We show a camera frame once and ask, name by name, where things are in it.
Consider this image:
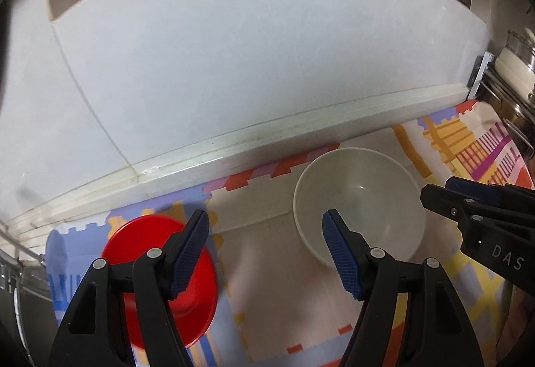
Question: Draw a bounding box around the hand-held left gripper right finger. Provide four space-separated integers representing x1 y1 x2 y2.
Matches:
322 209 486 367

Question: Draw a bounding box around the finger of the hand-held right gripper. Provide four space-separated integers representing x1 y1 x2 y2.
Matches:
445 177 535 209
420 183 535 227

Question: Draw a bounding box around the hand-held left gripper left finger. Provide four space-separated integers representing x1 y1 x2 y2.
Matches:
47 209 210 367

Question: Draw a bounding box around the red bowl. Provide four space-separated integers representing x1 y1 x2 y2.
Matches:
101 215 219 338

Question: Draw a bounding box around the white bowl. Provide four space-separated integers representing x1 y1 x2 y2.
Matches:
293 147 427 269

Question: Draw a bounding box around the person's right forearm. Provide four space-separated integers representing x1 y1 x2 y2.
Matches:
499 281 535 367

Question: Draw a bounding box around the colourful patterned mat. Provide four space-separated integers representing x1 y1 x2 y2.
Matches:
44 99 529 367

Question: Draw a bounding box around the stainless steel pot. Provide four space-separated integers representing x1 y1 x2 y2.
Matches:
487 70 535 161

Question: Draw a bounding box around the white plastic rack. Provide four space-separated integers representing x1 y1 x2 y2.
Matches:
468 51 497 100

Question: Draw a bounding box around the cream enamel pot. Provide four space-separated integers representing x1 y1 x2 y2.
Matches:
494 45 535 85

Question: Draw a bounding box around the glass pot lid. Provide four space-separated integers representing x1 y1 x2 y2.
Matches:
505 27 535 56

